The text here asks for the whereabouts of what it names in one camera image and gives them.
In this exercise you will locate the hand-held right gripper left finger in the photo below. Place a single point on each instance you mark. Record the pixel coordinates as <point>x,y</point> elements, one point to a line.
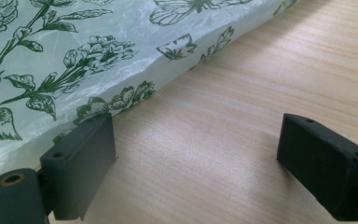
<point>77,161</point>

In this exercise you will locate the floral print plastic bag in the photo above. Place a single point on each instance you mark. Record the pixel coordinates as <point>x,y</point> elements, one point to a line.
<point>43,62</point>

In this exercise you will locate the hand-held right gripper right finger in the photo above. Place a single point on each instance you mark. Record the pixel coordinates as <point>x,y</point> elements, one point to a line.
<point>323,168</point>

